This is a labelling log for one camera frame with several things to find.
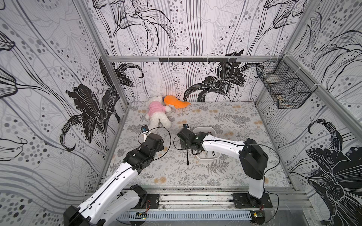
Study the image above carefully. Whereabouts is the white plush bear pink shirt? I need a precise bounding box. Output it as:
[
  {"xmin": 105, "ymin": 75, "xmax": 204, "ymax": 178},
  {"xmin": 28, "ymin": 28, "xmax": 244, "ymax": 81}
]
[{"xmin": 145, "ymin": 96, "xmax": 172, "ymax": 130}]

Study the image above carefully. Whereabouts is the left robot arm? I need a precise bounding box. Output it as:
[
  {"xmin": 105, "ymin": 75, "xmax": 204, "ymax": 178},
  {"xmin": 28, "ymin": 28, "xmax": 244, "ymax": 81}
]
[{"xmin": 63, "ymin": 133, "xmax": 164, "ymax": 226}]

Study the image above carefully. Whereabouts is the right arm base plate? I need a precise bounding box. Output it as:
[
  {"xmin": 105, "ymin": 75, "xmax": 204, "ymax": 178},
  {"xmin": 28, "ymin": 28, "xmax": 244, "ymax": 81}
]
[{"xmin": 232, "ymin": 193, "xmax": 273, "ymax": 209}]

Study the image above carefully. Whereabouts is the black wire wall basket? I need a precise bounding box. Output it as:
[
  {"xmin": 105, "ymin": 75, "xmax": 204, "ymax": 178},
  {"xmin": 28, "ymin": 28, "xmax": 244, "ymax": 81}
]
[{"xmin": 256, "ymin": 59, "xmax": 317, "ymax": 109}]

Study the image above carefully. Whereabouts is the white rectangular storage box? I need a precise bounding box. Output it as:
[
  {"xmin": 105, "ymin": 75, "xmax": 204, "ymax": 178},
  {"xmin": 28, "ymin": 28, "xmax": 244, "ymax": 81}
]
[{"xmin": 193, "ymin": 127, "xmax": 221, "ymax": 162}]

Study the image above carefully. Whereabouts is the black bar on rail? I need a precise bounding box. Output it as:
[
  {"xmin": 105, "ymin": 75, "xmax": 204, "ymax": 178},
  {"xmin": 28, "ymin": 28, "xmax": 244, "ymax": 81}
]
[{"xmin": 159, "ymin": 57, "xmax": 237, "ymax": 62}]

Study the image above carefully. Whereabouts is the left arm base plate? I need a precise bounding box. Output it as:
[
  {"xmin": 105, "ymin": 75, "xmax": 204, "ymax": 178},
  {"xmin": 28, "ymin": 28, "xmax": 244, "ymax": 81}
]
[{"xmin": 133, "ymin": 194, "xmax": 160, "ymax": 211}]

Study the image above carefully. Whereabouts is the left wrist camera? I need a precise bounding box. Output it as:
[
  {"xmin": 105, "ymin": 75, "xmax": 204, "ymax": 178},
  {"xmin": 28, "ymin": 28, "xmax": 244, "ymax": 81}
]
[{"xmin": 141, "ymin": 125, "xmax": 150, "ymax": 141}]

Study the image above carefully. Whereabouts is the orange plush toy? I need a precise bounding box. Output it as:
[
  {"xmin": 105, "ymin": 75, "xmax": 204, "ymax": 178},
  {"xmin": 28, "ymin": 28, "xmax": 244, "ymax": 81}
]
[{"xmin": 163, "ymin": 95, "xmax": 191, "ymax": 109}]

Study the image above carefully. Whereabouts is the white slotted cable duct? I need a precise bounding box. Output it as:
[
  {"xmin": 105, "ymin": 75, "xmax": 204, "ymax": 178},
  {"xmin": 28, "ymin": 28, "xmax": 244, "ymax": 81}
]
[{"xmin": 117, "ymin": 210, "xmax": 252, "ymax": 221}]

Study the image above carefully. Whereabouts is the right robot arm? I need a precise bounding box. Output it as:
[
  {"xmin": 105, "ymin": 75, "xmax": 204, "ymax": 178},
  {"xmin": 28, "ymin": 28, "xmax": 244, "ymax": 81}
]
[{"xmin": 177, "ymin": 128, "xmax": 269, "ymax": 200}]

